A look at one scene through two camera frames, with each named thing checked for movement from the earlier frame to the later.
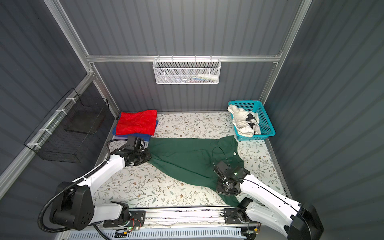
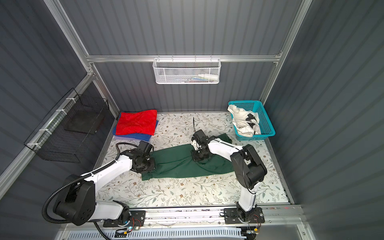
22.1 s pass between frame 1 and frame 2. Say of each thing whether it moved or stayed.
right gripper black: moved
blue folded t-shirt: stayed
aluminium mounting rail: stayed
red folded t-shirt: stayed
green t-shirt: moved
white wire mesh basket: stayed
